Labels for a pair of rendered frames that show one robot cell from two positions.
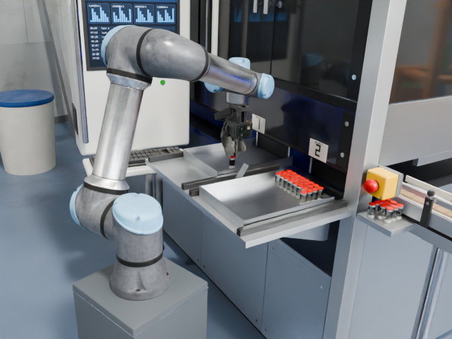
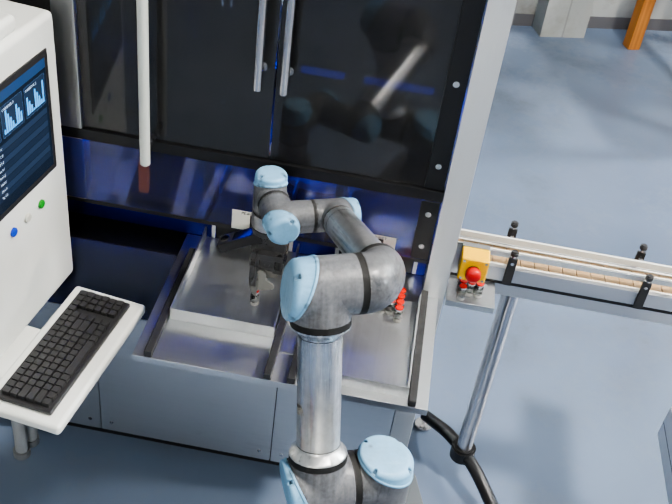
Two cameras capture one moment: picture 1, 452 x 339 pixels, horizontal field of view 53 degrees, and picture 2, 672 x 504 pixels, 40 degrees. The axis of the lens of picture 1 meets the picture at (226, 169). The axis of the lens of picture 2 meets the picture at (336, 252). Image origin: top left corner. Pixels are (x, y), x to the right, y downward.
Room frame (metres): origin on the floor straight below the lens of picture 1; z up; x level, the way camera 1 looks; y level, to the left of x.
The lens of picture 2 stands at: (0.40, 1.29, 2.47)
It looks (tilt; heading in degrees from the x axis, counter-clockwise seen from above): 38 degrees down; 306
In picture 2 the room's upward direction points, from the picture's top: 8 degrees clockwise
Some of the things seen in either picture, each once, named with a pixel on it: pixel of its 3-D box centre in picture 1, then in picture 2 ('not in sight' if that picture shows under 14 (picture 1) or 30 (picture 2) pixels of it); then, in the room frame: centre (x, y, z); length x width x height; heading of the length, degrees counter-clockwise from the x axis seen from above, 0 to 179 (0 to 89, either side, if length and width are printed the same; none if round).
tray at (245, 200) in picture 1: (266, 196); (362, 333); (1.31, -0.13, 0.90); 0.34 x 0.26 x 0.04; 122
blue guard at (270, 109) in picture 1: (198, 82); (58, 164); (2.13, 0.15, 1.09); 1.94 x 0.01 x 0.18; 33
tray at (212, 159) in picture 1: (237, 157); (237, 279); (1.66, -0.04, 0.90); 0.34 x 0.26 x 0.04; 123
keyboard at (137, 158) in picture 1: (139, 157); (67, 346); (1.82, 0.37, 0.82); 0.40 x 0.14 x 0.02; 115
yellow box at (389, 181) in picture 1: (383, 183); (473, 262); (1.22, -0.46, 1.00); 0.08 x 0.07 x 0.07; 123
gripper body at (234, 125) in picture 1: (237, 120); (268, 246); (1.56, -0.03, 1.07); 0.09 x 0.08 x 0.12; 32
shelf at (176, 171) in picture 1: (246, 182); (296, 317); (1.48, -0.08, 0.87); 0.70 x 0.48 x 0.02; 33
